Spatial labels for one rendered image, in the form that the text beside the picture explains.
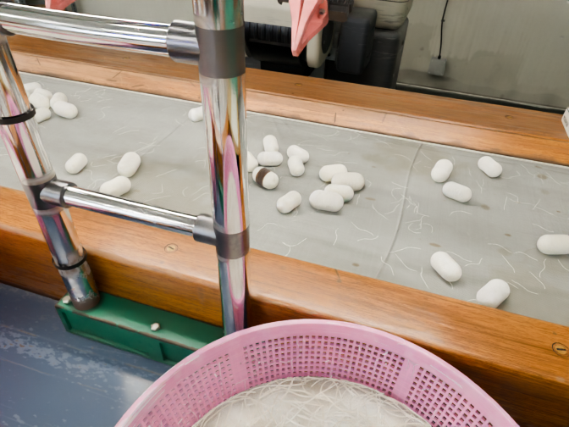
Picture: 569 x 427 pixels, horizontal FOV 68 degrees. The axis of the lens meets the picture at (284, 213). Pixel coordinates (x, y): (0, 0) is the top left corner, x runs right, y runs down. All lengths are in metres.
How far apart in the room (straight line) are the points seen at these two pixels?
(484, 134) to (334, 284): 0.37
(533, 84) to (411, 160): 2.06
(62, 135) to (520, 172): 0.60
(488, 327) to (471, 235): 0.14
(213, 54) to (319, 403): 0.24
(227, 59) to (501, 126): 0.51
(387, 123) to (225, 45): 0.45
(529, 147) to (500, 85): 1.95
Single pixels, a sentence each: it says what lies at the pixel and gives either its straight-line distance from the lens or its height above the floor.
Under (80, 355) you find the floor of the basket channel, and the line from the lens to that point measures 0.45.
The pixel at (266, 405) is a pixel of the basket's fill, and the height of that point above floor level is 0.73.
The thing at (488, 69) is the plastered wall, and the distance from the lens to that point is 2.57.
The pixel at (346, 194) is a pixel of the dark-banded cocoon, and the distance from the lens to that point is 0.47.
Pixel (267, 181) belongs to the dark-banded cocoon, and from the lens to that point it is 0.48.
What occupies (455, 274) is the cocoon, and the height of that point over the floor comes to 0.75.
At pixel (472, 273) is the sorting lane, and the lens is 0.44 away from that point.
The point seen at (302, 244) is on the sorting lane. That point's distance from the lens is 0.42.
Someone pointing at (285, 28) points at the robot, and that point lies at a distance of 1.09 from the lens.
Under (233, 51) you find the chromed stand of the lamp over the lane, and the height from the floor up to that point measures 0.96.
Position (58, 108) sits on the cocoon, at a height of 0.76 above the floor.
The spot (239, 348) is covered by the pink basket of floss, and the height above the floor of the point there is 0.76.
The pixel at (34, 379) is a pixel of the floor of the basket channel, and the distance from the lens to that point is 0.45.
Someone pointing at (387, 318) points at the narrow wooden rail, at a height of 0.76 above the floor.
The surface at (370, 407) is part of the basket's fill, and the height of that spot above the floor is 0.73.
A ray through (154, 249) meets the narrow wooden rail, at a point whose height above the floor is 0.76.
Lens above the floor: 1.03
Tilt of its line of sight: 39 degrees down
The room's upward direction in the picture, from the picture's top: 2 degrees clockwise
